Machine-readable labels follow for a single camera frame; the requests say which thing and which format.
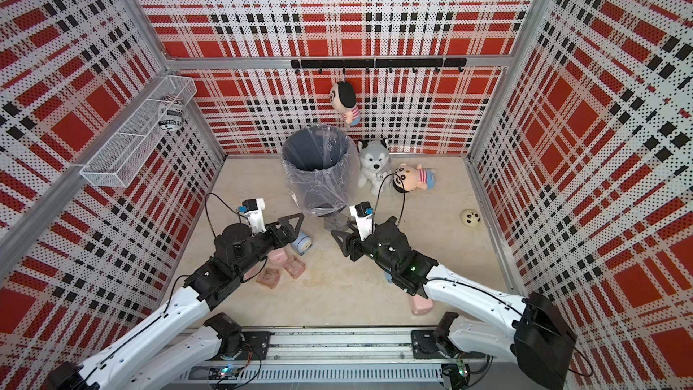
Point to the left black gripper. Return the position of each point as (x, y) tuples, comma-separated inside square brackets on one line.
[(290, 234)]

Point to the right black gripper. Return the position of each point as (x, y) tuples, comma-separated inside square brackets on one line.
[(353, 242)]

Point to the translucent grey sharpener tray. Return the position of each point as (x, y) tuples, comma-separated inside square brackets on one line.
[(337, 221)]

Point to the pink sharpener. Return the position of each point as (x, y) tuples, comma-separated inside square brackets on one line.
[(420, 306), (278, 257)]

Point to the translucent pink sharpener tray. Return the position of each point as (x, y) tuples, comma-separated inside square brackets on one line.
[(269, 277)]

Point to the grey bin with plastic liner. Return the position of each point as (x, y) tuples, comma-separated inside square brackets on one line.
[(321, 169)]

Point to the blue sharpener front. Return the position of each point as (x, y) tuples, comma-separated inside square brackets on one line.
[(302, 244)]

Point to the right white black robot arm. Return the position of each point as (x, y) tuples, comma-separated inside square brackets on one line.
[(528, 331)]

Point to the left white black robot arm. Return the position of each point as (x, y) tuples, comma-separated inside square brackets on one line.
[(112, 367)]

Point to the lying cartoon boy doll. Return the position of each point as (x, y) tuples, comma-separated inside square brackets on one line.
[(408, 178)]

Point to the husky plush toy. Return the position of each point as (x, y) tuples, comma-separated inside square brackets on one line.
[(375, 163)]

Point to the cream panda face ball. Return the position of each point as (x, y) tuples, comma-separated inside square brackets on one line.
[(470, 218)]

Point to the hanging cartoon boy doll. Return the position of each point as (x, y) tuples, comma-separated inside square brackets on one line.
[(343, 99)]

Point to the left green circuit board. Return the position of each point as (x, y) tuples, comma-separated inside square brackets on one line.
[(224, 373)]

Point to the green circuit board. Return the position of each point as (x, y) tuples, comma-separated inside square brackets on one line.
[(224, 373), (455, 377)]

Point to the black white can in basket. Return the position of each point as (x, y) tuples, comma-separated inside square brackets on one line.
[(170, 114)]

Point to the right green circuit board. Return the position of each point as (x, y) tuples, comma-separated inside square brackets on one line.
[(455, 377)]

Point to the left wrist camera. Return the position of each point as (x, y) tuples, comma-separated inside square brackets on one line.
[(252, 210)]

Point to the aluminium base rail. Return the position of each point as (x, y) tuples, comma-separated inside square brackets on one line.
[(317, 356)]

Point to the white wire wall basket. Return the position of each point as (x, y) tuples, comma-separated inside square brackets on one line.
[(117, 163)]

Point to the black wall hook rail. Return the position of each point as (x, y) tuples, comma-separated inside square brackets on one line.
[(379, 63)]

